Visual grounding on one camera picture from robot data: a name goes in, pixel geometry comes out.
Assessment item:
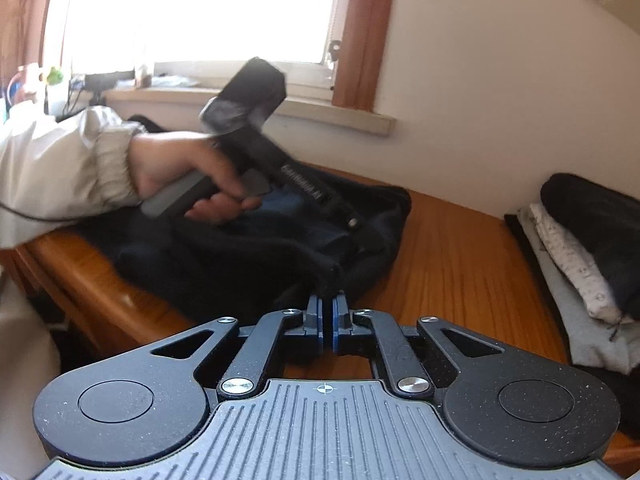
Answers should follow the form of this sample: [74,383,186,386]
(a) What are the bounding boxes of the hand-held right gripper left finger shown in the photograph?
[150,294,331,403]

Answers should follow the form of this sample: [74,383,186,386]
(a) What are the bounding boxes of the wooden window trim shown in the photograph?
[0,0,61,81]
[332,0,401,111]

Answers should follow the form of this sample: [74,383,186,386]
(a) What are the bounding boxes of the folded white printed garment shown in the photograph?
[517,202,623,323]

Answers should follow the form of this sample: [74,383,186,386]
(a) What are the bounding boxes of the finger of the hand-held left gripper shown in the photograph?
[315,205,371,266]

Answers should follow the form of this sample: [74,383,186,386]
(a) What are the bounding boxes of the folded black garment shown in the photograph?
[540,172,640,323]

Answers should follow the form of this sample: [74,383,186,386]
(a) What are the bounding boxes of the white window frame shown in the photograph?
[50,0,351,91]

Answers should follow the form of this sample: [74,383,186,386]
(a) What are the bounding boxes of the beige window sill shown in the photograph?
[102,85,397,136]

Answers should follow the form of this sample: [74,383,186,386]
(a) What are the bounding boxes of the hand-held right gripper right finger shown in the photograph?
[330,294,506,403]

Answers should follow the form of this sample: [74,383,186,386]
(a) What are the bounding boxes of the black knit pants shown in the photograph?
[75,115,413,331]

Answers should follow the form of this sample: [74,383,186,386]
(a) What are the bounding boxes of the person's left hand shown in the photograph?
[131,132,262,222]

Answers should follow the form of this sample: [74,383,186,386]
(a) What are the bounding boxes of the black box device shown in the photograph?
[82,72,136,93]

